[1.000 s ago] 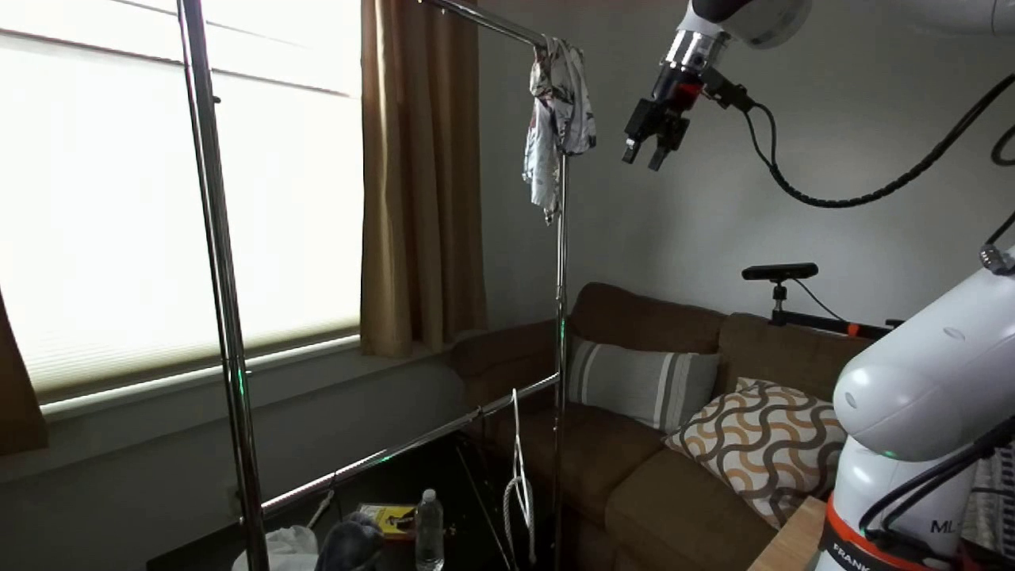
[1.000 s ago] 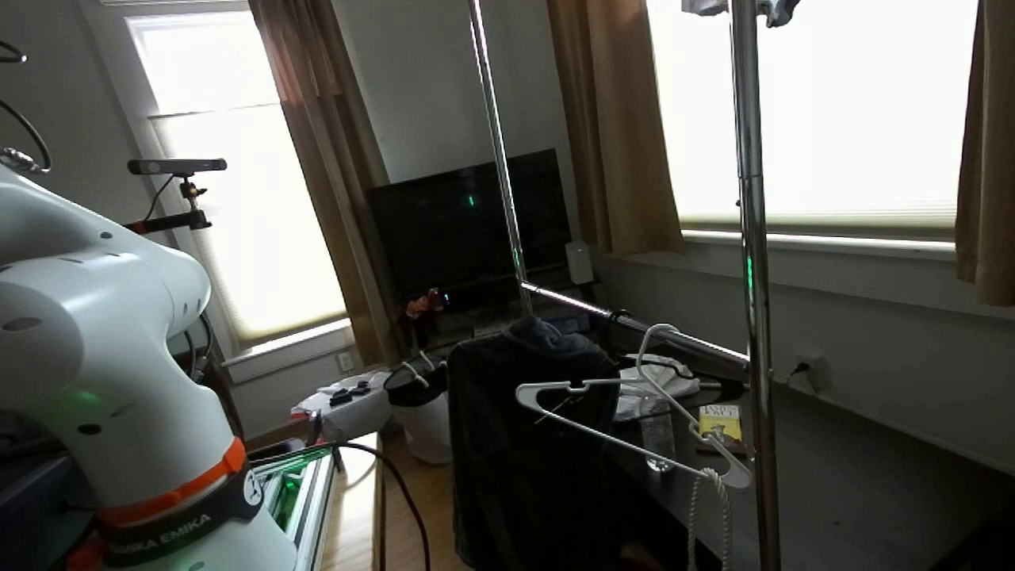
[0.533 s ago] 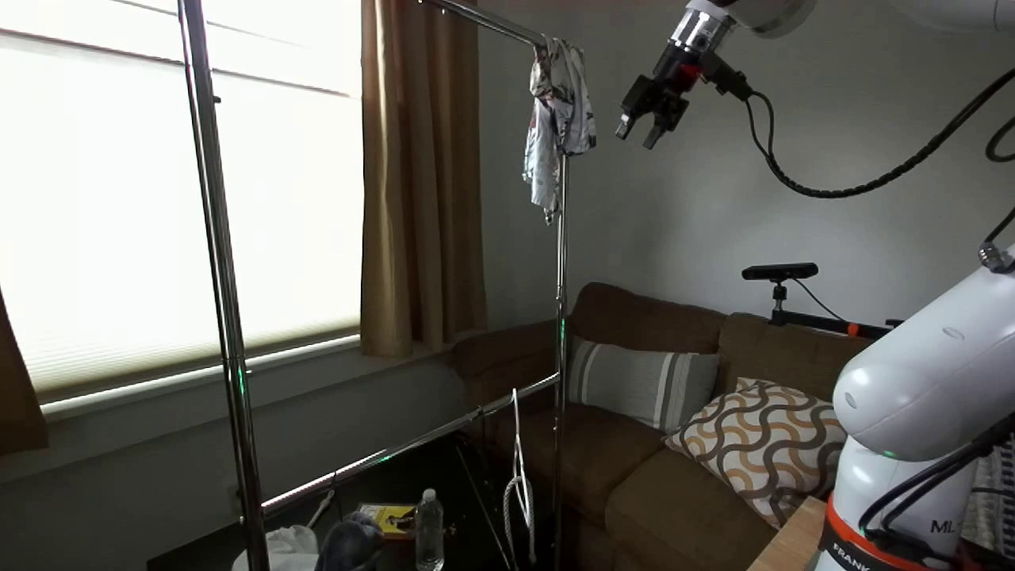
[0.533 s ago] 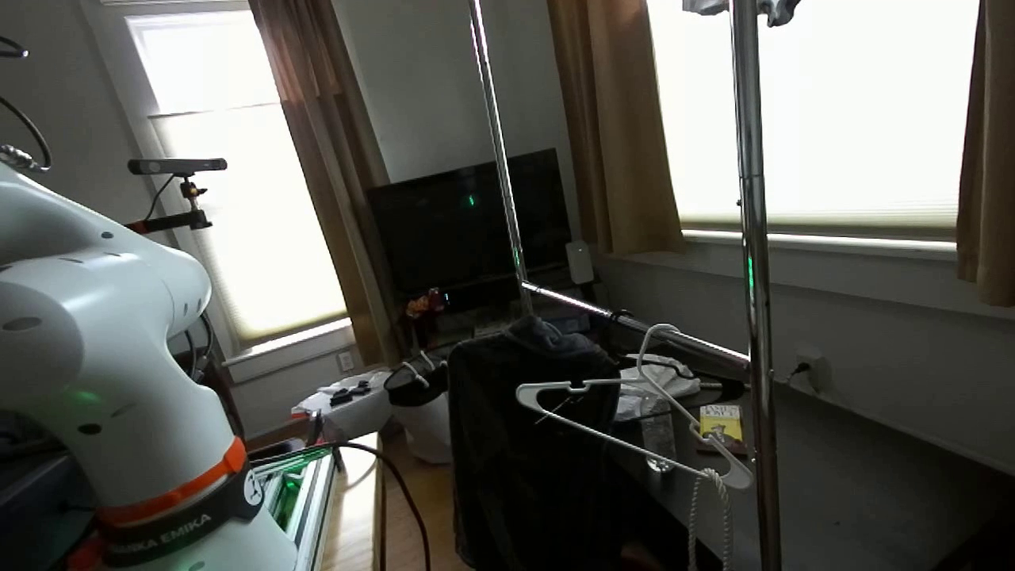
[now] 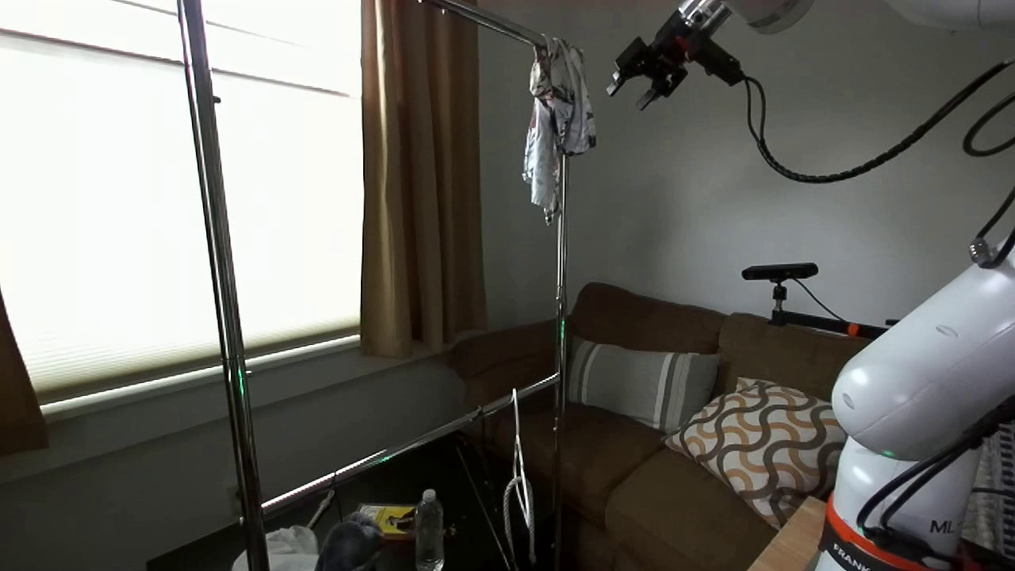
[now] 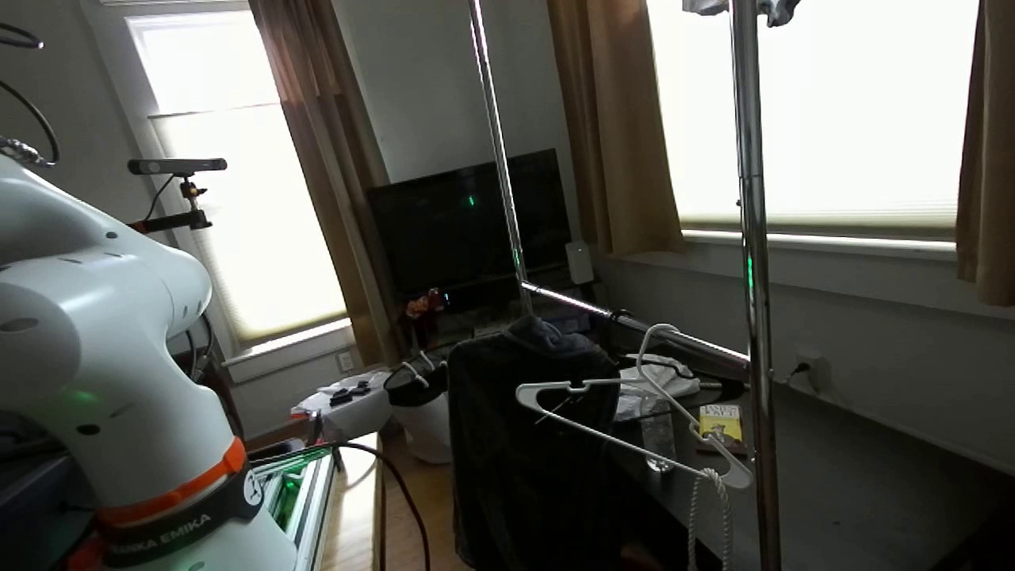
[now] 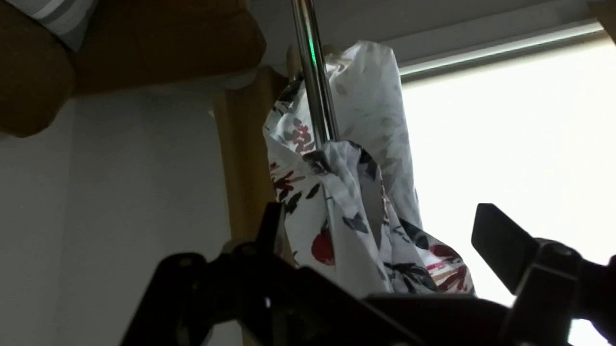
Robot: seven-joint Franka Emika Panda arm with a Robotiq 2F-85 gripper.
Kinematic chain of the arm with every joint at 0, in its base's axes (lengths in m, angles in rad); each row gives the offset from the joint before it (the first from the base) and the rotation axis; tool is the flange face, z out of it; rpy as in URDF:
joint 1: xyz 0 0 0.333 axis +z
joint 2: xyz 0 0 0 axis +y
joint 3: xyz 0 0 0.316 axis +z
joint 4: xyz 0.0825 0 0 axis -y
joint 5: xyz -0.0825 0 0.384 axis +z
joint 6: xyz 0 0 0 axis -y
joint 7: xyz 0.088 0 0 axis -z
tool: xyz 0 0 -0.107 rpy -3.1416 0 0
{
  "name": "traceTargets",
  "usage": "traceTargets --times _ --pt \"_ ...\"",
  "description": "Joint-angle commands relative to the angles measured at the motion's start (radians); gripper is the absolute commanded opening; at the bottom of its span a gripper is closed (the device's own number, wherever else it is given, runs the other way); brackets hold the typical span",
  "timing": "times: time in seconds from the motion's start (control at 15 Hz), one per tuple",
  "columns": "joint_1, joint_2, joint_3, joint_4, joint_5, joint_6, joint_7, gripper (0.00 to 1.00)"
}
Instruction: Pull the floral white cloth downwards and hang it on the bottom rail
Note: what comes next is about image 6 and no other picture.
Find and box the grey fuzzy cloth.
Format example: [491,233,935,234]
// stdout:
[504,315,597,362]

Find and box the white folded cloth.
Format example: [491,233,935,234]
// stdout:
[612,351,707,424]

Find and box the small white box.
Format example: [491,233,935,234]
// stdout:
[564,238,600,289]

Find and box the black monitor screen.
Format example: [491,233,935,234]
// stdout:
[366,147,582,346]

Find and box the red flower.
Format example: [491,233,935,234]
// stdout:
[403,286,454,326]

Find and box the white plastic clothes hanger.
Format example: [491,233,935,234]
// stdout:
[515,320,755,492]

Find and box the white waste bin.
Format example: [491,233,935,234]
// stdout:
[384,360,457,470]

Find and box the yellow paper tag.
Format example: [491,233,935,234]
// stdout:
[696,404,746,445]

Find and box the silver metal clothes rack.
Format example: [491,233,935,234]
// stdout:
[463,0,804,571]

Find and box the thin black cable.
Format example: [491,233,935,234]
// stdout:
[331,440,435,571]

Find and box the white cord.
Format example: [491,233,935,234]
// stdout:
[685,470,736,571]

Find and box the black camera on stand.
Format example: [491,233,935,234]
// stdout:
[122,156,231,238]

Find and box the black corrugated cable hose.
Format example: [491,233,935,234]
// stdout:
[0,19,63,171]

